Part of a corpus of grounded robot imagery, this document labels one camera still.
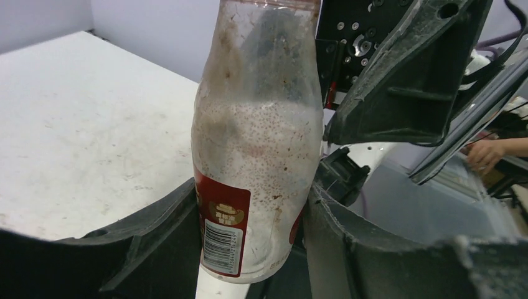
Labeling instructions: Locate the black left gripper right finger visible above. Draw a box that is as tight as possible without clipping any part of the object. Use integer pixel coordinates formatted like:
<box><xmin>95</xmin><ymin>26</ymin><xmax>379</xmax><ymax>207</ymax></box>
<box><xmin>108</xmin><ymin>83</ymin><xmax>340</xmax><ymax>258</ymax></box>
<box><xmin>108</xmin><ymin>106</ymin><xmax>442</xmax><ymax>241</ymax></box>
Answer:
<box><xmin>304</xmin><ymin>183</ymin><xmax>527</xmax><ymax>298</ymax></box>

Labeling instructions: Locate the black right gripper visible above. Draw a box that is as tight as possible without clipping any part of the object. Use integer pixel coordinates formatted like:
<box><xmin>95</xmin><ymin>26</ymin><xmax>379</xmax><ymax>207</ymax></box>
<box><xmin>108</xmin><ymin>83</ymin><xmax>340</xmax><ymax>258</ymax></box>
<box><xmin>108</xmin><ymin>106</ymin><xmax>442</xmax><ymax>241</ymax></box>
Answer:
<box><xmin>316</xmin><ymin>0</ymin><xmax>491</xmax><ymax>146</ymax></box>

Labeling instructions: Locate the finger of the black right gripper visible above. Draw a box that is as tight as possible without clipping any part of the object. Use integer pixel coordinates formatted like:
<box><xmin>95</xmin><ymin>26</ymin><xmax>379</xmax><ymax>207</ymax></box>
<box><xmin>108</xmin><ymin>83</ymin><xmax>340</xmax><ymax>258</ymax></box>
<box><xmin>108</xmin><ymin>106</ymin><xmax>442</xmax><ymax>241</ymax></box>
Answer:
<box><xmin>315</xmin><ymin>147</ymin><xmax>370</xmax><ymax>206</ymax></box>

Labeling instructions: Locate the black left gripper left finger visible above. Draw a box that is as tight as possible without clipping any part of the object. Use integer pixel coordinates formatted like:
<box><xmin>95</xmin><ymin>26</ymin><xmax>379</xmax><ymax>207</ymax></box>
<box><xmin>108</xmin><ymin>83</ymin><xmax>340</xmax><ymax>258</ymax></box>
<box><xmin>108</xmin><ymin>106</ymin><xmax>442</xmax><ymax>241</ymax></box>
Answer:
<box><xmin>1</xmin><ymin>179</ymin><xmax>201</xmax><ymax>298</ymax></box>

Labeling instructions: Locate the red cap small bottle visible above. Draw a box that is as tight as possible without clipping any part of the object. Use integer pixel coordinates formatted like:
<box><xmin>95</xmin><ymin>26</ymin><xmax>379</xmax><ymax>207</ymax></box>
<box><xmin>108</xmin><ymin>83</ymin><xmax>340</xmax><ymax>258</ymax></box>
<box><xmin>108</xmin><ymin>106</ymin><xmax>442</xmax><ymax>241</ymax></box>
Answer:
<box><xmin>191</xmin><ymin>1</ymin><xmax>323</xmax><ymax>284</ymax></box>

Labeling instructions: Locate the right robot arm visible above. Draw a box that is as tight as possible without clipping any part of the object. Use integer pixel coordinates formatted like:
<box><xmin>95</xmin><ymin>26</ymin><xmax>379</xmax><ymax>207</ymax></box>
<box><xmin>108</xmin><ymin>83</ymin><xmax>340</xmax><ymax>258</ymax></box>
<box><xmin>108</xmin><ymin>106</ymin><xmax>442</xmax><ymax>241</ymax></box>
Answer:
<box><xmin>318</xmin><ymin>1</ymin><xmax>491</xmax><ymax>204</ymax></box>

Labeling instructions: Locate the person's hand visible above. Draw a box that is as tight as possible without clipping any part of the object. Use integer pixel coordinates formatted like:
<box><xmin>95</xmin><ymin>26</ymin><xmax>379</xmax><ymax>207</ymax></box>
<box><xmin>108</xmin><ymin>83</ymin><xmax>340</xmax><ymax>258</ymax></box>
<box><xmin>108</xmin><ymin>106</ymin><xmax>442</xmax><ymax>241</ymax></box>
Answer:
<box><xmin>465</xmin><ymin>140</ymin><xmax>507</xmax><ymax>174</ymax></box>

